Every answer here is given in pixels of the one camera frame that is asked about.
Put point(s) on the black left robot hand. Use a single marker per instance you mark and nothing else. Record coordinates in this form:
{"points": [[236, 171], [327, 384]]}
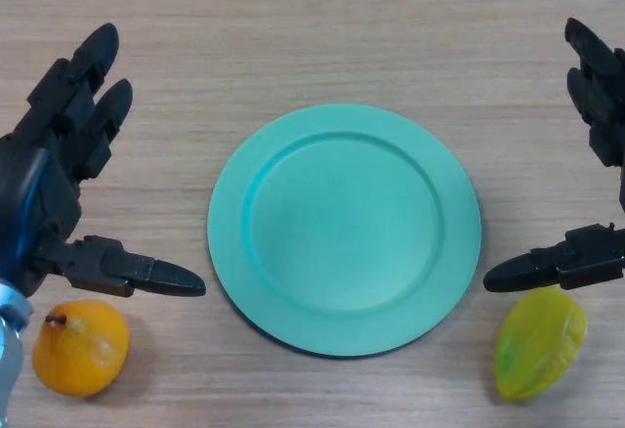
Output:
{"points": [[49, 193]]}

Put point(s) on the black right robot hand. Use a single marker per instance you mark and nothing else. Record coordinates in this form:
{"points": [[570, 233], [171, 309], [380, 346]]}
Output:
{"points": [[595, 86]]}

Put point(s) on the yellow green starfruit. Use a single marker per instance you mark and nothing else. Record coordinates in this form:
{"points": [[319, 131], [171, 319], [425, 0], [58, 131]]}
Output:
{"points": [[537, 350]]}

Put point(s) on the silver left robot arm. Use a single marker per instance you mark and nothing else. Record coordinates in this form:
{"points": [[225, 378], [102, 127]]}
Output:
{"points": [[7, 350]]}

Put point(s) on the green round plate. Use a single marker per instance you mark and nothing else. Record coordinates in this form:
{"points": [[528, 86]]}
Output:
{"points": [[342, 232]]}

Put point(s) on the orange yellow pear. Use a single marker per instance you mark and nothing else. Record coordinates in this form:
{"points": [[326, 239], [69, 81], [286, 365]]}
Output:
{"points": [[80, 350]]}

